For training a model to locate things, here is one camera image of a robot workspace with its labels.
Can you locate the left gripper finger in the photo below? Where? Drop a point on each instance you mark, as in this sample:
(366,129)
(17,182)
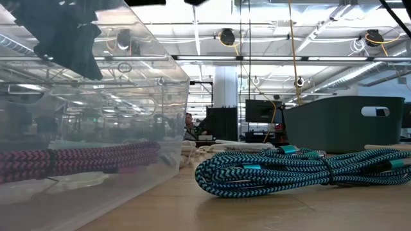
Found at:
(70,51)

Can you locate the clear plastic box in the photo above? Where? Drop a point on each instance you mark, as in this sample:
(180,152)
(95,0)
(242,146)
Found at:
(96,112)

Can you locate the person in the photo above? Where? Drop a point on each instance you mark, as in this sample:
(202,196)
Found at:
(189,121)

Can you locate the white building column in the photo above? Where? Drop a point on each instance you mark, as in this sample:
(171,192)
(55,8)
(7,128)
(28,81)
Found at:
(224,86)

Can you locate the black cabinet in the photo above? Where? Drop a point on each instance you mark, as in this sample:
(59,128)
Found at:
(221,123)

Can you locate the dark room monitor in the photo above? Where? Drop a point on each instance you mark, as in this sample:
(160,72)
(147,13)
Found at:
(263,110)

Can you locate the teal plastic bin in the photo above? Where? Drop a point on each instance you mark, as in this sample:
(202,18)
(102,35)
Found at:
(321,128)

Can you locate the long overhead light bar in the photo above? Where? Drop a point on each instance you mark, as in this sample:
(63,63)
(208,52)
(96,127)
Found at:
(337,58)

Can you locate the thin black diagonal bar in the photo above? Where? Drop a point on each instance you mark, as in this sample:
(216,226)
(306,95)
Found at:
(395,17)

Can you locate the black station frame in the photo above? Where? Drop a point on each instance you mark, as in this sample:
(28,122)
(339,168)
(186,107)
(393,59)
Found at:
(202,82)

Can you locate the silver ventilation duct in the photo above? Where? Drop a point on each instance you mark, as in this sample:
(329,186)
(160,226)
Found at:
(353,75)

